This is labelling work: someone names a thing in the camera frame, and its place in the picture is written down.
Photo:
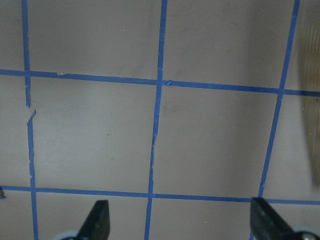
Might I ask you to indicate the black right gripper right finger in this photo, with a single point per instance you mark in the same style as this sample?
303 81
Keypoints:
266 223

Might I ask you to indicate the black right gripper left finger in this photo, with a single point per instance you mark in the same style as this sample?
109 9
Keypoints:
97 224

